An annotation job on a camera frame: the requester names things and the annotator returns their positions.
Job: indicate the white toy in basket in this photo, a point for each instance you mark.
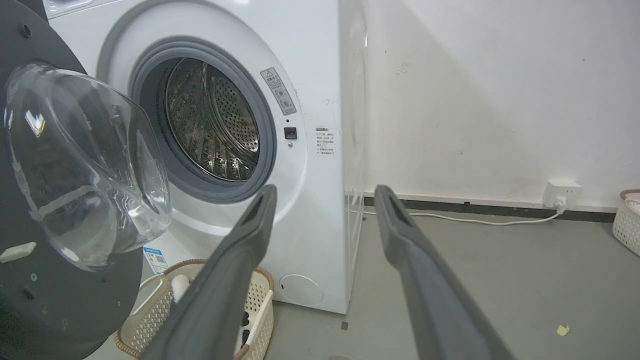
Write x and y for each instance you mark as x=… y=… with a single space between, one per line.
x=179 y=287

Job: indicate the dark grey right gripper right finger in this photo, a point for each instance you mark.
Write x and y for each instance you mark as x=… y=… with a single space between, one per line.
x=430 y=295

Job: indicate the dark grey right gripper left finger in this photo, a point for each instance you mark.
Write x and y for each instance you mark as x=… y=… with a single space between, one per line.
x=220 y=295

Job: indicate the yellow paper scrap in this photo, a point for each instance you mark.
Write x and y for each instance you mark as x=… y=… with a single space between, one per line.
x=563 y=329

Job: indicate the black washing machine door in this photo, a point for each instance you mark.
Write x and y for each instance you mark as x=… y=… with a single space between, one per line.
x=65 y=200

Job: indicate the white plastic laundry basket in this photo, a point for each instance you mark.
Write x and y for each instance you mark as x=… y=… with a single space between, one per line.
x=160 y=310

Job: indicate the white front-load washing machine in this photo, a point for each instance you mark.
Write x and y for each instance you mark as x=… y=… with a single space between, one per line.
x=310 y=150

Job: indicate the white wall power socket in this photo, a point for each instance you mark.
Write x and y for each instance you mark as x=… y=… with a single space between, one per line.
x=562 y=192

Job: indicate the white perforated basket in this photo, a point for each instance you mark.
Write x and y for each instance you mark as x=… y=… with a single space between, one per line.
x=627 y=225

